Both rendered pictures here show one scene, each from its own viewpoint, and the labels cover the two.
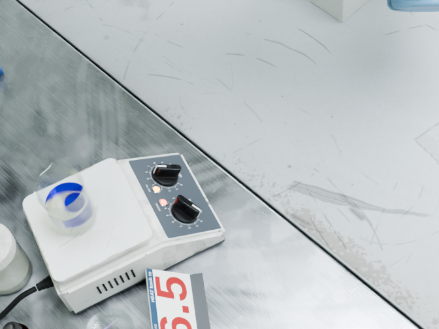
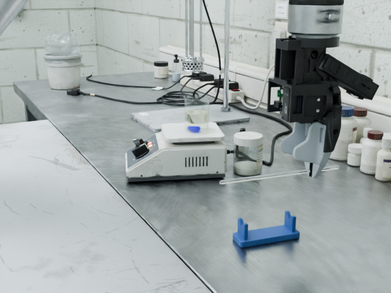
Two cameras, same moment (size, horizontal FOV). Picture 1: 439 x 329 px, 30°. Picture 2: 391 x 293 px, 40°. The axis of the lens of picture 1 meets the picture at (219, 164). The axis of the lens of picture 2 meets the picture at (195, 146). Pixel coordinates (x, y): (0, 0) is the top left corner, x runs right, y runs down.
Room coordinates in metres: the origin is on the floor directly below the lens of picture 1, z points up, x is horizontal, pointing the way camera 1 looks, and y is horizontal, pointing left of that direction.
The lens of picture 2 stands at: (1.51, 0.32, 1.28)
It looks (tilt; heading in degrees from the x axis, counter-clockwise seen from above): 17 degrees down; 189
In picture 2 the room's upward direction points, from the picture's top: straight up
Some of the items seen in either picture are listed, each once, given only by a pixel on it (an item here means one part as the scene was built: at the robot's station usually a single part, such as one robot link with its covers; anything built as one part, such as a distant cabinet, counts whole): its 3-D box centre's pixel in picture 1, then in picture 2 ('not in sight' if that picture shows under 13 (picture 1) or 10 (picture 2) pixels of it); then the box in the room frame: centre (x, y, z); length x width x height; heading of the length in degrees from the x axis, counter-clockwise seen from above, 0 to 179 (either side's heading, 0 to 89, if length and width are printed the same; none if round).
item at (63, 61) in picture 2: not in sight; (63, 59); (-0.41, -0.46, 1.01); 0.14 x 0.14 x 0.21
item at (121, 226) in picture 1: (87, 219); (191, 131); (0.45, 0.16, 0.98); 0.12 x 0.12 x 0.01; 16
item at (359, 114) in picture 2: not in sight; (357, 129); (0.26, 0.52, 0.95); 0.06 x 0.06 x 0.10
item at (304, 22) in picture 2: not in sight; (316, 21); (0.72, 0.38, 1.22); 0.08 x 0.08 x 0.05
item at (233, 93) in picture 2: not in sight; (209, 86); (-0.39, 0.09, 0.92); 0.40 x 0.06 x 0.04; 35
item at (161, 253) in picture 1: (116, 226); (179, 152); (0.46, 0.13, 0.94); 0.22 x 0.13 x 0.08; 106
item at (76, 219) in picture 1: (66, 199); (196, 113); (0.46, 0.17, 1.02); 0.06 x 0.05 x 0.08; 173
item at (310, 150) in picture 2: not in sight; (309, 152); (0.74, 0.38, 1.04); 0.06 x 0.03 x 0.09; 118
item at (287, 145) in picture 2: not in sight; (298, 146); (0.71, 0.36, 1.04); 0.06 x 0.03 x 0.09; 118
